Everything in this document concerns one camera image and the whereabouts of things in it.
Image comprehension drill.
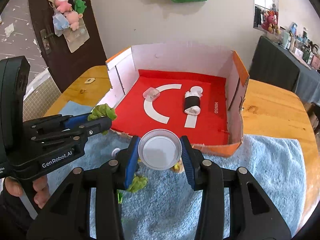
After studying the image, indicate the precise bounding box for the small clear plastic box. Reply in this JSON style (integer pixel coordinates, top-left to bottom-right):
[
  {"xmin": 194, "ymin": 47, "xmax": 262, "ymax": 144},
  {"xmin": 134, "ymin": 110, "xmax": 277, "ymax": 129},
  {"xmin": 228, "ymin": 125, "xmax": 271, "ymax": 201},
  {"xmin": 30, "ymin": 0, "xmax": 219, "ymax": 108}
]
[{"xmin": 143, "ymin": 87, "xmax": 160, "ymax": 102}]

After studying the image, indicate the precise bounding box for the orange cardboard box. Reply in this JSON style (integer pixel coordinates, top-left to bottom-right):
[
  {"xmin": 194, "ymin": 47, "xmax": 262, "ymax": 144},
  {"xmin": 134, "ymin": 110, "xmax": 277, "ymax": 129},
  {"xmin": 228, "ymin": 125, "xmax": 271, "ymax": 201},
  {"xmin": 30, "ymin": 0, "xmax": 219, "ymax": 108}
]
[{"xmin": 106, "ymin": 42, "xmax": 249, "ymax": 157}]

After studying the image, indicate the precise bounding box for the green fuzzy scrunchie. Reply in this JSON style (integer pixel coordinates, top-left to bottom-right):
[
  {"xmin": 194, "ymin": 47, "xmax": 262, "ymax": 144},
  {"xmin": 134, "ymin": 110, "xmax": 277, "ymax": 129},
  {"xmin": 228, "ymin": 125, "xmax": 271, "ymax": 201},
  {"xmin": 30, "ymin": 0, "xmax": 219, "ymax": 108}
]
[
  {"xmin": 87, "ymin": 103, "xmax": 117, "ymax": 135},
  {"xmin": 126, "ymin": 165, "xmax": 149, "ymax": 193}
]

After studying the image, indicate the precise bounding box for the white black sock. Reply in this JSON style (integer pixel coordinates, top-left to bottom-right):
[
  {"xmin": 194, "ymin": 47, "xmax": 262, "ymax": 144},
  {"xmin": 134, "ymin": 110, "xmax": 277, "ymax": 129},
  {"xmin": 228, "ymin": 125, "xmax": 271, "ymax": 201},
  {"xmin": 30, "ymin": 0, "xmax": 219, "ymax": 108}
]
[{"xmin": 184, "ymin": 86, "xmax": 203, "ymax": 116}]

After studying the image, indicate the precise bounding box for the light blue plush toy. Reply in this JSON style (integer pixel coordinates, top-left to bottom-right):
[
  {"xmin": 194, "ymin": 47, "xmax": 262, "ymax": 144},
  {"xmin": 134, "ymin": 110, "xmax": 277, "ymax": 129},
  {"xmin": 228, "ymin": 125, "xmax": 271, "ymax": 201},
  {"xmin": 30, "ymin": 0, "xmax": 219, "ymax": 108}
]
[{"xmin": 53, "ymin": 11, "xmax": 70, "ymax": 37}]

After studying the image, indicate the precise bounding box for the clear round plastic lid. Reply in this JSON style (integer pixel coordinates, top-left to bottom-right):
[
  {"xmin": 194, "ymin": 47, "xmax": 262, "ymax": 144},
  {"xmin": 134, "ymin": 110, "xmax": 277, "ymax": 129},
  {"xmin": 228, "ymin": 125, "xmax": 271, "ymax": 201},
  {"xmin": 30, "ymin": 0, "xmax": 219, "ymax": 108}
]
[{"xmin": 138, "ymin": 129, "xmax": 182, "ymax": 171}]

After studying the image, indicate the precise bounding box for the dark brown door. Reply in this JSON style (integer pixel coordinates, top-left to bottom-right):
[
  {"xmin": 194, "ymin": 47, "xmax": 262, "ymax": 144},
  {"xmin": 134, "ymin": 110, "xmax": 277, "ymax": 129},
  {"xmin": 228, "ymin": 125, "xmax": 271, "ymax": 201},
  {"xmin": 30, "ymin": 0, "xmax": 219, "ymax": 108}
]
[{"xmin": 28, "ymin": 0, "xmax": 107, "ymax": 92}]

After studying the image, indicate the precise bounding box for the green plush toy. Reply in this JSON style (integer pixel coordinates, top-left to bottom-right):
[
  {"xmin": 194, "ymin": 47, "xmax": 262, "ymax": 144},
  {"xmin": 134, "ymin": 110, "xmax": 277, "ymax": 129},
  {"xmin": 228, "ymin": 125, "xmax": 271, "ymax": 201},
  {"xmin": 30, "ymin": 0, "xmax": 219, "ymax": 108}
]
[{"xmin": 74, "ymin": 0, "xmax": 87, "ymax": 14}]

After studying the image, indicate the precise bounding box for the red dragon plush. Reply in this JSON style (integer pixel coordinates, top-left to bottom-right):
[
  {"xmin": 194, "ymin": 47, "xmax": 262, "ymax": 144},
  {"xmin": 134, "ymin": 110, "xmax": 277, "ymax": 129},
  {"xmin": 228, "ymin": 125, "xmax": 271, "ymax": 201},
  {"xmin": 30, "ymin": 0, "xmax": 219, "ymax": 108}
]
[{"xmin": 261, "ymin": 10, "xmax": 278, "ymax": 34}]

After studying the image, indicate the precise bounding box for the light blue towel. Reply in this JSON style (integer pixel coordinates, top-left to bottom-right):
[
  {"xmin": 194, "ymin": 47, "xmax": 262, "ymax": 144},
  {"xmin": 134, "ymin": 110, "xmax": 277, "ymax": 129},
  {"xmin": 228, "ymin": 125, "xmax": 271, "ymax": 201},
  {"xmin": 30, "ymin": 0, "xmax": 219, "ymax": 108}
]
[{"xmin": 46, "ymin": 100, "xmax": 308, "ymax": 240}]

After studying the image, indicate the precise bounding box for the red paper box liner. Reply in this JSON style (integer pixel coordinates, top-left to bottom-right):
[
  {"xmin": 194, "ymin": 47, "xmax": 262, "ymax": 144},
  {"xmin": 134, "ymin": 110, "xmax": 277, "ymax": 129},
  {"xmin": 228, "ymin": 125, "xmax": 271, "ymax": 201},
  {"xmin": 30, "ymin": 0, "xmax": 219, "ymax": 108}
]
[{"xmin": 112, "ymin": 69, "xmax": 229, "ymax": 145}]

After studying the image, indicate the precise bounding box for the small wooden tag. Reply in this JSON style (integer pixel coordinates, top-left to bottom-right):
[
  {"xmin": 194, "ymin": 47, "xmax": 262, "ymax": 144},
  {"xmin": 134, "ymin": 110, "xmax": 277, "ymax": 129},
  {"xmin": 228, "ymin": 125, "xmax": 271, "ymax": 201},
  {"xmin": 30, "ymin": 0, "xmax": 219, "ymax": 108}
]
[{"xmin": 85, "ymin": 77, "xmax": 95, "ymax": 84}]

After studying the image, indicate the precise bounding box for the beige yellow crochet scrunchie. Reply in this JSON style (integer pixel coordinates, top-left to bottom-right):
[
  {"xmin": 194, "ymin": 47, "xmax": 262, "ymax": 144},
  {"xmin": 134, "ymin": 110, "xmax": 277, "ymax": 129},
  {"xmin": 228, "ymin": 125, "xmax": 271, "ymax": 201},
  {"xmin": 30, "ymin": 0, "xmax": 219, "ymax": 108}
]
[{"xmin": 170, "ymin": 162, "xmax": 184, "ymax": 173}]

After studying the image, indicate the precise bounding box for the green black sock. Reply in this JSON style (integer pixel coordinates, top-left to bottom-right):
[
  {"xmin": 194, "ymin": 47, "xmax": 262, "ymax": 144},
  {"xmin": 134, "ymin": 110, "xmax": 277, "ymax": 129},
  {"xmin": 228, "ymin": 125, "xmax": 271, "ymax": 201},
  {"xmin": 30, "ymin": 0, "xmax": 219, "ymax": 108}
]
[{"xmin": 117, "ymin": 190, "xmax": 123, "ymax": 205}]

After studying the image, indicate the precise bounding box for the black haired boy figurine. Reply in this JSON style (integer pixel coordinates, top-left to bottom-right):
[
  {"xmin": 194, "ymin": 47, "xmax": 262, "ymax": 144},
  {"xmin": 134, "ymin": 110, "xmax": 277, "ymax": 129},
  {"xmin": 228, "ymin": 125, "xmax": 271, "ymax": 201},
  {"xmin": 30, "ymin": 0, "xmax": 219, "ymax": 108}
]
[{"xmin": 111, "ymin": 148, "xmax": 120, "ymax": 157}]

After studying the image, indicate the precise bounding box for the person's left hand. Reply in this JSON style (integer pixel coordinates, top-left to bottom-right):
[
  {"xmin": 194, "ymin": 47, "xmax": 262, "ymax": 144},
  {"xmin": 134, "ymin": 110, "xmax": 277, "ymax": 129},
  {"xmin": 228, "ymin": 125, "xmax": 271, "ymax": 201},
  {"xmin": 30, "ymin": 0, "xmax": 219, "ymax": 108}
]
[{"xmin": 4, "ymin": 175, "xmax": 50, "ymax": 209}]

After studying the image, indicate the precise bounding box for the grey cloth side table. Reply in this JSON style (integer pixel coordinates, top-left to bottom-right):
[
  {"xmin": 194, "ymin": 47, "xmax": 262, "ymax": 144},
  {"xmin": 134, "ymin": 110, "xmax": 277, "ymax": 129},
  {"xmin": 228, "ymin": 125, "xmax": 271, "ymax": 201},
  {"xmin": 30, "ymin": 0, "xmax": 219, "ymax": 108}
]
[{"xmin": 249, "ymin": 36, "xmax": 319, "ymax": 105}]

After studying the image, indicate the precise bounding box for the pink plush toy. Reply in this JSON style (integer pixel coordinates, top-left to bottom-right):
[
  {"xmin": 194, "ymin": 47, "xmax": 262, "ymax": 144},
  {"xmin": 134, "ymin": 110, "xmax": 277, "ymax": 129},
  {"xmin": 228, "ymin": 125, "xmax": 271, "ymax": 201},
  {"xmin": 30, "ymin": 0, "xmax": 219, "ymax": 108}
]
[
  {"xmin": 64, "ymin": 10, "xmax": 83, "ymax": 31},
  {"xmin": 54, "ymin": 0, "xmax": 72, "ymax": 14}
]

